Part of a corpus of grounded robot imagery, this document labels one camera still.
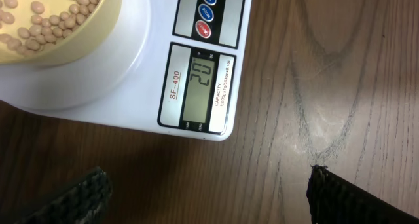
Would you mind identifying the soybeans in bowl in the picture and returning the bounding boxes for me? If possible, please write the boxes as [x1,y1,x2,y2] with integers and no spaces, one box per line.
[1,0,105,62]

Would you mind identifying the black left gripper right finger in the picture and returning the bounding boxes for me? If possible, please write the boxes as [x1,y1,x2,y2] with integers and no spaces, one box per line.
[306,165,418,224]

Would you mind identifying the white digital kitchen scale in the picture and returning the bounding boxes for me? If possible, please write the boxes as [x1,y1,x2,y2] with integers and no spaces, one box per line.
[1,0,252,141]

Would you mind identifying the pale yellow bowl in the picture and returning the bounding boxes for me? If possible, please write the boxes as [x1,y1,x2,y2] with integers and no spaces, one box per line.
[1,0,122,66]

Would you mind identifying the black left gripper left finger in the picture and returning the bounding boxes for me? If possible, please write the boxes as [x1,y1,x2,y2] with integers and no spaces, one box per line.
[12,167,112,224]

